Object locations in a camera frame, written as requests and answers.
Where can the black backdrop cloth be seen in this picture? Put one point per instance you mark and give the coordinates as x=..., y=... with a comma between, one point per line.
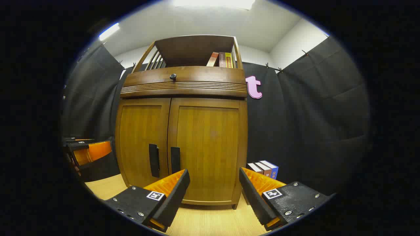
x=311, y=114

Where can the ceiling light panel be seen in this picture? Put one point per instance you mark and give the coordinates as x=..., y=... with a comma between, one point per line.
x=109, y=31
x=213, y=3

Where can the orange-brown book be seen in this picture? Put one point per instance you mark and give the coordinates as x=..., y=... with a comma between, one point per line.
x=212, y=59

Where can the wooden ribbed drawer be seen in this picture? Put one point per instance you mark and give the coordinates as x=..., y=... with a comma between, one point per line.
x=203, y=82

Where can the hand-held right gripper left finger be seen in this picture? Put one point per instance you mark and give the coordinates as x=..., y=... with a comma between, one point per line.
x=174, y=203

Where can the blue book with white edge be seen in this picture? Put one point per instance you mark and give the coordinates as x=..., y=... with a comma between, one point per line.
x=274, y=171

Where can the yellow book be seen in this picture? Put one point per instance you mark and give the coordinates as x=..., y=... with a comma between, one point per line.
x=229, y=60

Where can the dark book with white edge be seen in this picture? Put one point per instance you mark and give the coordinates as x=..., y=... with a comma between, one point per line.
x=254, y=167

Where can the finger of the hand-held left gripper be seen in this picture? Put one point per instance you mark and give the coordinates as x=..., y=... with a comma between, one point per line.
x=77, y=145
x=98, y=170

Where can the wooden double-door shoe cabinet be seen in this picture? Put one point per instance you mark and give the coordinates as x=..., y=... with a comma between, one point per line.
x=183, y=90

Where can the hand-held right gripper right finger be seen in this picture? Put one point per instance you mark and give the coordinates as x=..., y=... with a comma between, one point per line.
x=256, y=203

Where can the brown book with white edge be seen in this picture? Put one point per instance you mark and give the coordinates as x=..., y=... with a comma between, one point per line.
x=265, y=171

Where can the maroon book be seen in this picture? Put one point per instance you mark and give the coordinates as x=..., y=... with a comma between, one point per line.
x=222, y=60

